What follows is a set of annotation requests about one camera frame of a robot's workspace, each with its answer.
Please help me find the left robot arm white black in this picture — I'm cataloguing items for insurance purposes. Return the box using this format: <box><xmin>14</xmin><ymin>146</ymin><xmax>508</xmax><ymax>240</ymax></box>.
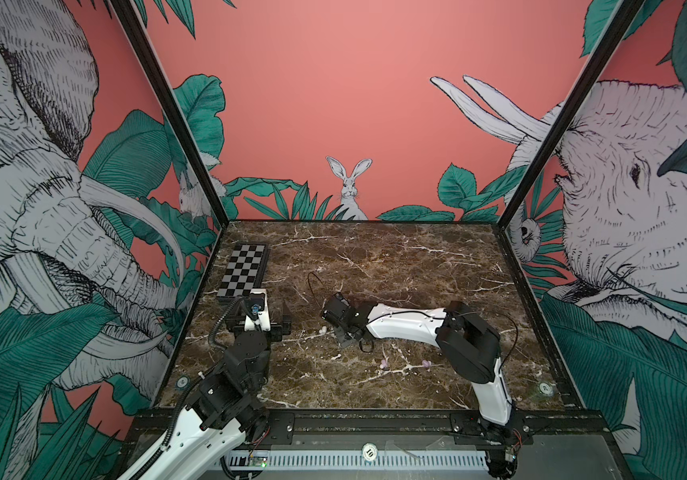
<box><xmin>121</xmin><ymin>289</ymin><xmax>292</xmax><ymax>479</ymax></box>

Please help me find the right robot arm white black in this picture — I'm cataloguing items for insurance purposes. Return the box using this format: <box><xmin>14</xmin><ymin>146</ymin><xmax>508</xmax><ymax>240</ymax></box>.
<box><xmin>321</xmin><ymin>292</ymin><xmax>519</xmax><ymax>445</ymax></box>

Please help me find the black white checkerboard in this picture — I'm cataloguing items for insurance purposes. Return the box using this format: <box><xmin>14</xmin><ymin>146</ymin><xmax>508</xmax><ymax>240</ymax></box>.
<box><xmin>216</xmin><ymin>242</ymin><xmax>270</xmax><ymax>300</ymax></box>

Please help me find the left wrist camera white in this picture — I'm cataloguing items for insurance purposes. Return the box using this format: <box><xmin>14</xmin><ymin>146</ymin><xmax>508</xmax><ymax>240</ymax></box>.
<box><xmin>242</xmin><ymin>289</ymin><xmax>272</xmax><ymax>332</ymax></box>

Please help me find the white slotted cable duct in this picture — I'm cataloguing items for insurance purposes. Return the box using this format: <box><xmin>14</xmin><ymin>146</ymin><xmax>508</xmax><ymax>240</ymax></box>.
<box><xmin>225</xmin><ymin>450</ymin><xmax>489</xmax><ymax>472</ymax></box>

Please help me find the black front rail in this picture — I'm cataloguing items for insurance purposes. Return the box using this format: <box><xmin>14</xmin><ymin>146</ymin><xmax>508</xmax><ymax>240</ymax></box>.
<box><xmin>248</xmin><ymin>408</ymin><xmax>607</xmax><ymax>448</ymax></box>

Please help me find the black frame post left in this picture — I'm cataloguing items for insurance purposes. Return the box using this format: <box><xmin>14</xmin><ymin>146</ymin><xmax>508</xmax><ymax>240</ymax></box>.
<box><xmin>110</xmin><ymin>0</ymin><xmax>230</xmax><ymax>229</ymax></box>

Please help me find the black frame post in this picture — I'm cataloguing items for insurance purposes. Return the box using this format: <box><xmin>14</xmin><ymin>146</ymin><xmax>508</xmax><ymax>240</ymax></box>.
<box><xmin>495</xmin><ymin>0</ymin><xmax>645</xmax><ymax>231</ymax></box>
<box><xmin>110</xmin><ymin>0</ymin><xmax>230</xmax><ymax>229</ymax></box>

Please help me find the black frame post right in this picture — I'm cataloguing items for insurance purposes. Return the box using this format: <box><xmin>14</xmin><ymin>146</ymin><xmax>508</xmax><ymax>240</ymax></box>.
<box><xmin>495</xmin><ymin>0</ymin><xmax>645</xmax><ymax>231</ymax></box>

